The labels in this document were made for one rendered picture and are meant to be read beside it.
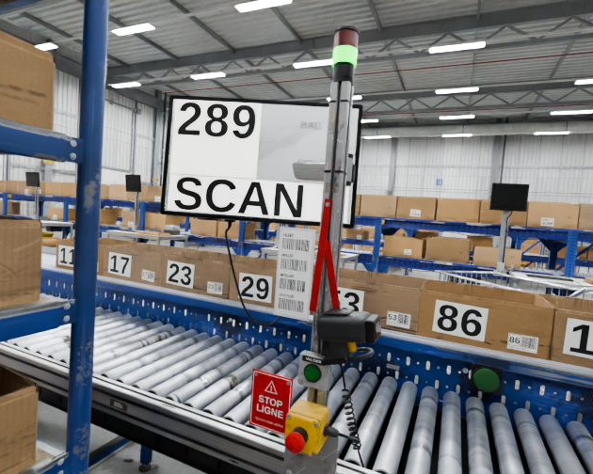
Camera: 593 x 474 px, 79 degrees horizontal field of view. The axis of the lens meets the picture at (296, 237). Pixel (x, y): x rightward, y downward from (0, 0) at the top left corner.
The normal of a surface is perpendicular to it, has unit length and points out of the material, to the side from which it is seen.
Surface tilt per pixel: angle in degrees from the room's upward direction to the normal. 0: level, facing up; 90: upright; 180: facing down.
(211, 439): 90
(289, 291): 90
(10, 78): 91
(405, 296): 90
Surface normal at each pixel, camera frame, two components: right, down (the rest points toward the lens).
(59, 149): 0.91, 0.09
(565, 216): -0.39, -0.02
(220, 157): -0.07, -0.02
